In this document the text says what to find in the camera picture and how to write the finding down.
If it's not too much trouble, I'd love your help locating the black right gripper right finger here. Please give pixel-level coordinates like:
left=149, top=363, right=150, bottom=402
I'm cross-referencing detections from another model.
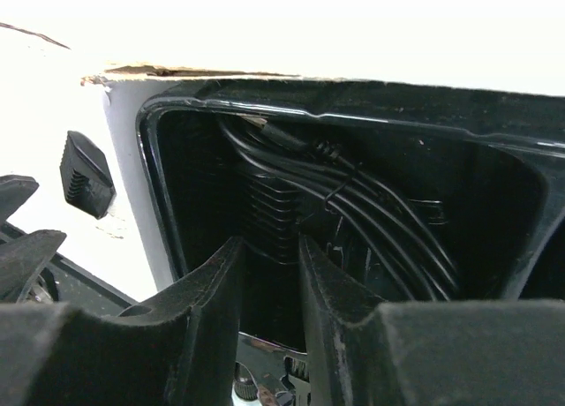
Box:
left=298, top=237, right=564, bottom=405

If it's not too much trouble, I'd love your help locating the black power cord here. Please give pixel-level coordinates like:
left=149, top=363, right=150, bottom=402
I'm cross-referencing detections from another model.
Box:
left=215, top=117, right=463, bottom=301

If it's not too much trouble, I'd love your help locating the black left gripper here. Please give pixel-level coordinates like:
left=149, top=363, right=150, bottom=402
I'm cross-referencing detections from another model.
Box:
left=1, top=175, right=66, bottom=303

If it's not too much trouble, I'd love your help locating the white hair clipper kit box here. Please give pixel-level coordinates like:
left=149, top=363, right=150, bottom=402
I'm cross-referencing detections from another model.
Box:
left=1, top=0, right=564, bottom=351

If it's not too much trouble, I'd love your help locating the silver hair clipper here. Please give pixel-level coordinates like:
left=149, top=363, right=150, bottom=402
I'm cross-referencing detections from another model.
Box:
left=232, top=333, right=312, bottom=405

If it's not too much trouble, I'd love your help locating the black clipper guard comb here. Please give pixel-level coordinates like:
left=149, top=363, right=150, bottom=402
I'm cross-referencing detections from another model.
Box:
left=59, top=131, right=116, bottom=220

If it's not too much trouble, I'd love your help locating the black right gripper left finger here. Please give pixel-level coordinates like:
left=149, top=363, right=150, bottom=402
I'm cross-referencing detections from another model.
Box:
left=1, top=237, right=245, bottom=405

